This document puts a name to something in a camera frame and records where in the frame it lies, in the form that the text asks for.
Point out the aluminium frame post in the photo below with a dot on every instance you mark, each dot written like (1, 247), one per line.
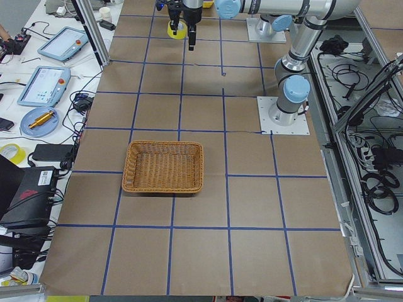
(86, 16)

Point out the white paper cup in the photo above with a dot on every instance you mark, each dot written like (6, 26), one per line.
(105, 13)

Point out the black computer box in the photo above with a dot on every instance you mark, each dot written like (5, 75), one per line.
(25, 196)

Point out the black power adapter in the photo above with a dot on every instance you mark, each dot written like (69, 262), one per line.
(51, 152)

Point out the rear arm base plate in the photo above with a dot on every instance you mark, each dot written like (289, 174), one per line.
(265, 31)

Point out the yellow tape roll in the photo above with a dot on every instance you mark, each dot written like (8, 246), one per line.
(181, 31)
(13, 153)

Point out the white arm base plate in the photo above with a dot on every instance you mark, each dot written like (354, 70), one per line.
(275, 122)

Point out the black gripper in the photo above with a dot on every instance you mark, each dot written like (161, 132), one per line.
(192, 15)

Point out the blue round plate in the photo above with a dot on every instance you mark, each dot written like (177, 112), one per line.
(39, 131)

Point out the upper teach pendant tablet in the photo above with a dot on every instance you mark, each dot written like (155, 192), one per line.
(64, 45)

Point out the black smartphone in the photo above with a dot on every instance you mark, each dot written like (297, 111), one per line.
(5, 124)

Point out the yellow tape roll on desk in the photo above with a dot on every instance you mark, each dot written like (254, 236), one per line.
(13, 153)

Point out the lower teach pendant tablet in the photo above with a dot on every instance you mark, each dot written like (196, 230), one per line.
(45, 87)

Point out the woven wicker basket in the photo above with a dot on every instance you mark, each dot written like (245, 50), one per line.
(163, 167)

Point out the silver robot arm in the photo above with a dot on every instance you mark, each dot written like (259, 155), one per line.
(293, 87)
(228, 10)

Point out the small circuit board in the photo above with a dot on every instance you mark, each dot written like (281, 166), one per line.
(19, 43)

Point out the brass cylinder tool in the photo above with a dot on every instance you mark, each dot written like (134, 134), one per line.
(42, 119)

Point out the teach pendant tablet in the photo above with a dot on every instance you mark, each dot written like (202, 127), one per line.
(64, 45)
(45, 87)

